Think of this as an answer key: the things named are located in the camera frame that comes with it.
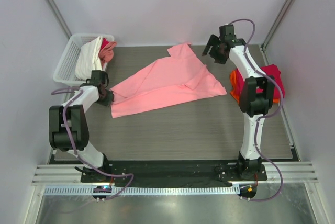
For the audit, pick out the aluminium frame post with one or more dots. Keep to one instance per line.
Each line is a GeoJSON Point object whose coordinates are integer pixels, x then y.
{"type": "Point", "coordinates": [58, 16]}
{"type": "Point", "coordinates": [277, 22]}

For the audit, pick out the white plastic laundry basket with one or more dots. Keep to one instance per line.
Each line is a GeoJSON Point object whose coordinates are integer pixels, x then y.
{"type": "Point", "coordinates": [65, 70]}

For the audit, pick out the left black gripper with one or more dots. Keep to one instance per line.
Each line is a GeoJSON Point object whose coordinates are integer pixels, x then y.
{"type": "Point", "coordinates": [107, 97]}

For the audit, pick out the right aluminium frame post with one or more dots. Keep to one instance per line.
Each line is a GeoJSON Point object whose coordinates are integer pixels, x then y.
{"type": "Point", "coordinates": [277, 22]}

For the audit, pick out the left aluminium frame post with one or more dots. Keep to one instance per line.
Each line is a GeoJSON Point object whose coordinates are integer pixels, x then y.
{"type": "Point", "coordinates": [58, 16]}

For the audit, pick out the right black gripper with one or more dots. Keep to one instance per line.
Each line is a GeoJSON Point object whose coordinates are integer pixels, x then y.
{"type": "Point", "coordinates": [216, 50]}

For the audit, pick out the salmon pink t shirt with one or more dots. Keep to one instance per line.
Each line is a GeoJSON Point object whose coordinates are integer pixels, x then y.
{"type": "Point", "coordinates": [107, 53]}

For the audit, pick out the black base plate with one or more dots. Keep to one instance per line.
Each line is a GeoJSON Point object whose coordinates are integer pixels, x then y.
{"type": "Point", "coordinates": [183, 173]}

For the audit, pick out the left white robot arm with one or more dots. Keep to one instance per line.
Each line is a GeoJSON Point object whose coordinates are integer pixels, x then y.
{"type": "Point", "coordinates": [68, 128]}

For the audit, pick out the white t shirt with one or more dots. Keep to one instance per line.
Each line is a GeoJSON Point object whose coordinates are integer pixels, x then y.
{"type": "Point", "coordinates": [89, 60]}

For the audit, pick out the crimson t shirt in basket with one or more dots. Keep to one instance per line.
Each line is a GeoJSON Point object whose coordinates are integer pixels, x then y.
{"type": "Point", "coordinates": [105, 42]}

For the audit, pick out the light pink t shirt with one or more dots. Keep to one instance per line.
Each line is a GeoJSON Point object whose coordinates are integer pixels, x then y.
{"type": "Point", "coordinates": [178, 78]}

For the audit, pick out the white slotted cable duct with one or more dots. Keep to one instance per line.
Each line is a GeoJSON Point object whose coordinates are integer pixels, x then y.
{"type": "Point", "coordinates": [105, 190]}

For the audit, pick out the aluminium front rail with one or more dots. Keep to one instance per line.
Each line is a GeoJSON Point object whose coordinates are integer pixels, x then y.
{"type": "Point", "coordinates": [66, 174]}

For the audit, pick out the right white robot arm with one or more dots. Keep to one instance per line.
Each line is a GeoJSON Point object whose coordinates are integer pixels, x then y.
{"type": "Point", "coordinates": [255, 100]}

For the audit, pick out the folded magenta t shirt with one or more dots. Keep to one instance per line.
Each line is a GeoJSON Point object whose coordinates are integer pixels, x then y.
{"type": "Point", "coordinates": [274, 77]}

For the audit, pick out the folded orange t shirt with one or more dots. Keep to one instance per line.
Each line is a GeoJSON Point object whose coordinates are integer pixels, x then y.
{"type": "Point", "coordinates": [234, 88]}

